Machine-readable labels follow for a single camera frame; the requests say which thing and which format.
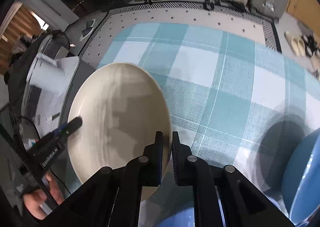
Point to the grey side cabinet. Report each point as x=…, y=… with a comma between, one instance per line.
x=46, y=111

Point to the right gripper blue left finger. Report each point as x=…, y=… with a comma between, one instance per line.
x=151, y=171

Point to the blue bowl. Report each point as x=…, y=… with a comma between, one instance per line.
x=192, y=217
x=300, y=185

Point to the person's left hand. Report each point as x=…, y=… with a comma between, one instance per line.
x=35, y=199

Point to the teal checkered tablecloth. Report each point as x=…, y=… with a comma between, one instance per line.
x=232, y=100

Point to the cream plate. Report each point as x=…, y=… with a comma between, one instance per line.
x=121, y=107

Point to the wooden door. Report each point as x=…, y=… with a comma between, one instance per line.
x=306, y=11

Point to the white electric kettle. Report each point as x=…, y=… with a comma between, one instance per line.
x=45, y=74

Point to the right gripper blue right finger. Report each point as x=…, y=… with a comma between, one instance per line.
x=185, y=165

